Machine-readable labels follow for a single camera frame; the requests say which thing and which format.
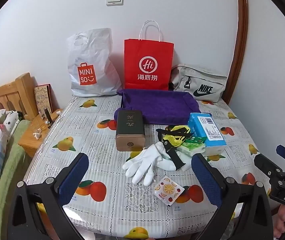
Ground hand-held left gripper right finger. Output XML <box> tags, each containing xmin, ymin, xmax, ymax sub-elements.
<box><xmin>192</xmin><ymin>153</ymin><xmax>274</xmax><ymax>240</ymax></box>

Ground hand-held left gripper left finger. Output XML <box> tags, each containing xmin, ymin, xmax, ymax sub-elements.
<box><xmin>7</xmin><ymin>152</ymin><xmax>89</xmax><ymax>240</ymax></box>

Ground fruit print wipe packet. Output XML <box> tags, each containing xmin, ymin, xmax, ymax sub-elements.
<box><xmin>153</xmin><ymin>176</ymin><xmax>184</xmax><ymax>203</ymax></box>

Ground yellow mesh armband pouch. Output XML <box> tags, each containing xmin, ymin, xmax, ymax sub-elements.
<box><xmin>156</xmin><ymin>125</ymin><xmax>195</xmax><ymax>172</ymax></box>

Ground white cotton gloves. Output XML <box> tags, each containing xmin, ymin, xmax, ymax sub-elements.
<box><xmin>122</xmin><ymin>144</ymin><xmax>168</xmax><ymax>187</ymax></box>

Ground purple fabric tray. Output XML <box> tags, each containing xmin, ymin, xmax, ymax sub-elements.
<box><xmin>114</xmin><ymin>88</ymin><xmax>200</xmax><ymax>125</ymax></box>

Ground person's right hand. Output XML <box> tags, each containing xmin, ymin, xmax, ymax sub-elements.
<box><xmin>274</xmin><ymin>204</ymin><xmax>285</xmax><ymax>239</ymax></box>

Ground fruit print tablecloth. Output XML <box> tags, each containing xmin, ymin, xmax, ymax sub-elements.
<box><xmin>22</xmin><ymin>96</ymin><xmax>278</xmax><ymax>240</ymax></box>

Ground blue tissue box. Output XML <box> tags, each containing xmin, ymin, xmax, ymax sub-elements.
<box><xmin>188</xmin><ymin>112</ymin><xmax>227</xmax><ymax>156</ymax></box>

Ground wooden nightstand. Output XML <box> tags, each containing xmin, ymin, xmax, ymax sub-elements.
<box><xmin>18</xmin><ymin>109</ymin><xmax>64</xmax><ymax>158</ymax></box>

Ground green blanket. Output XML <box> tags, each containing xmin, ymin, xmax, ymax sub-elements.
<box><xmin>0</xmin><ymin>119</ymin><xmax>33</xmax><ymax>235</ymax></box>

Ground patterned book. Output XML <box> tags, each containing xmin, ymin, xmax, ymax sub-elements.
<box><xmin>34</xmin><ymin>84</ymin><xmax>54</xmax><ymax>116</ymax></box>

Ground white dotted cloth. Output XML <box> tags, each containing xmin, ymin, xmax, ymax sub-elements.
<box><xmin>0</xmin><ymin>109</ymin><xmax>20</xmax><ymax>137</ymax></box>

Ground grey waist bag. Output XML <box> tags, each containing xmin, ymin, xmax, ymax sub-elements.
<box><xmin>169</xmin><ymin>63</ymin><xmax>228</xmax><ymax>103</ymax></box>

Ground wooden bed headboard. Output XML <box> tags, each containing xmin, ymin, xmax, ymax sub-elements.
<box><xmin>0</xmin><ymin>72</ymin><xmax>37</xmax><ymax>121</ymax></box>

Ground white plastic shopping bag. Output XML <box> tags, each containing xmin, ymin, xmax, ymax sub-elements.
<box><xmin>67</xmin><ymin>27</ymin><xmax>122</xmax><ymax>98</ymax></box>

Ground red paper bag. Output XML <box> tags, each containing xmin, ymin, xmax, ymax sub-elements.
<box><xmin>124</xmin><ymin>20</ymin><xmax>175</xmax><ymax>91</ymax></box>

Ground brown wooden door frame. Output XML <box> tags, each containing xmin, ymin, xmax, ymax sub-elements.
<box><xmin>226</xmin><ymin>0</ymin><xmax>249</xmax><ymax>105</ymax></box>

